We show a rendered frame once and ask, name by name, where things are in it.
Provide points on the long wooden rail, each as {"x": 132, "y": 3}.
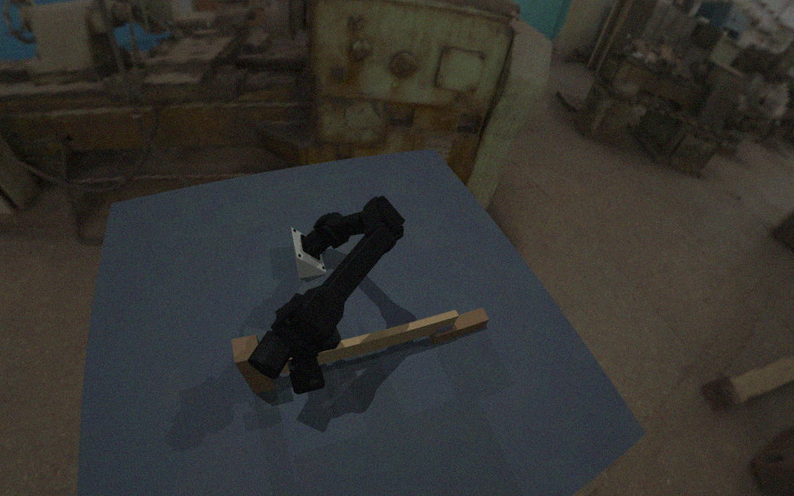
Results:
{"x": 387, "y": 337}

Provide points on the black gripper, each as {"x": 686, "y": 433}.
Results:
{"x": 306, "y": 375}

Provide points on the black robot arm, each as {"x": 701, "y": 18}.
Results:
{"x": 315, "y": 314}

